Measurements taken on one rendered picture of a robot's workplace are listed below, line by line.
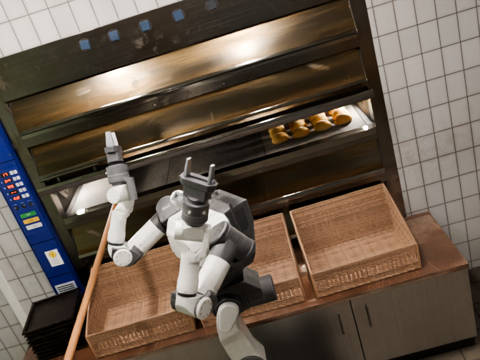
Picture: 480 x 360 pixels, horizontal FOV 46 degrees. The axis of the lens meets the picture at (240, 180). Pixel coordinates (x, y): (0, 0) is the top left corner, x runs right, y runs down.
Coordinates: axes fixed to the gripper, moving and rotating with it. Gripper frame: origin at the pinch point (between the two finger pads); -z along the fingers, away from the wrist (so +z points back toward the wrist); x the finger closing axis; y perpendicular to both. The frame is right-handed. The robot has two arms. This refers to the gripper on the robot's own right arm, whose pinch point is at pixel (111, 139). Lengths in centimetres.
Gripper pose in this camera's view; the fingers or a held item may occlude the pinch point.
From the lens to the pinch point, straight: 240.1
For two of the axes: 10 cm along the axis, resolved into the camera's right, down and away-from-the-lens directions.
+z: 1.8, 9.8, 0.4
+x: 0.2, 0.3, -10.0
